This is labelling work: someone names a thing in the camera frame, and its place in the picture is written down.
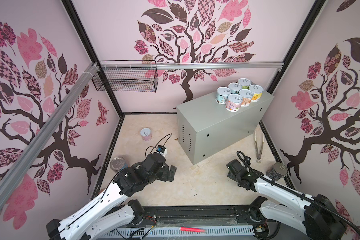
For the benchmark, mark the orange red label can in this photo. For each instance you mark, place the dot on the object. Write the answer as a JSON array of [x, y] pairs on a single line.
[[247, 96]]

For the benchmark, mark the aluminium rail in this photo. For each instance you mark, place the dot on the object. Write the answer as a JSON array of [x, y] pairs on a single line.
[[186, 66], [16, 173]]

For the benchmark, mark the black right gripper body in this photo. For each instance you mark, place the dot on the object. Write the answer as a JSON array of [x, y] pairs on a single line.
[[229, 176]]

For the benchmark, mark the red pen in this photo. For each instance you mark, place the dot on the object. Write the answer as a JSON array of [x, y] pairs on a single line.
[[194, 230]]

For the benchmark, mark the pink orange label can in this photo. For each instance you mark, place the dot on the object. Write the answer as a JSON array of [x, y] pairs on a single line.
[[233, 102]]

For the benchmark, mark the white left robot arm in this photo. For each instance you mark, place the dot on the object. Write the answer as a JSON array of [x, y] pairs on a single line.
[[112, 208]]

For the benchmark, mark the aluminium rail left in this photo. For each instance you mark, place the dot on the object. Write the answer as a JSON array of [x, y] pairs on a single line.
[[16, 173]]

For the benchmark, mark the metal tongs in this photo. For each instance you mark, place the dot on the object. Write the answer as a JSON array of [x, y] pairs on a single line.
[[259, 145]]

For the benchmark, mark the blue Progresso soup can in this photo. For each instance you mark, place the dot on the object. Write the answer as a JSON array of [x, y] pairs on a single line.
[[117, 164]]

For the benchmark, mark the dark grey label can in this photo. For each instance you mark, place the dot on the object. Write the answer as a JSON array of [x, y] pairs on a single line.
[[277, 171]]

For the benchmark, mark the black wire basket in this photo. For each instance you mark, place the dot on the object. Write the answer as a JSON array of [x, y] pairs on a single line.
[[127, 76]]

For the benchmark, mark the white slotted cable duct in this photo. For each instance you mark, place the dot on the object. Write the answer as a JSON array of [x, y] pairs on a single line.
[[176, 232]]

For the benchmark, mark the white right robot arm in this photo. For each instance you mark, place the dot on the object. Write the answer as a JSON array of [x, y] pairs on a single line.
[[316, 217]]

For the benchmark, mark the grey metal cabinet box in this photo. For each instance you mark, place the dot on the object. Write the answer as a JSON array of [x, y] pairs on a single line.
[[206, 127]]

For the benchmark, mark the teal white label can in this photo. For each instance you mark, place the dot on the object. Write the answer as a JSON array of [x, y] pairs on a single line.
[[234, 87]]

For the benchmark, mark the green label can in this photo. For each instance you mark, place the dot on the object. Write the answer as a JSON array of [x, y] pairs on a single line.
[[245, 83]]

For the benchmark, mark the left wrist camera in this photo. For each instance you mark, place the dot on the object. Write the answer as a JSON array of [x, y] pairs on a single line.
[[161, 149]]

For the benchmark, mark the light blue label can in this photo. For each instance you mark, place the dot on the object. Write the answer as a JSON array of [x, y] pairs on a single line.
[[222, 95]]

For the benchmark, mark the aluminium rail back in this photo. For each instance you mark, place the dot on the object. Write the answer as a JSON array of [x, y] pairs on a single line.
[[186, 66]]

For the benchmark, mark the yellow label can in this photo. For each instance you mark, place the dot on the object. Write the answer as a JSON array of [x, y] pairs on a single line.
[[257, 91]]

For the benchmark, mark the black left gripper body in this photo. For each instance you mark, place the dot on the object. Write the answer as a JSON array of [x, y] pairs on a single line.
[[162, 175]]

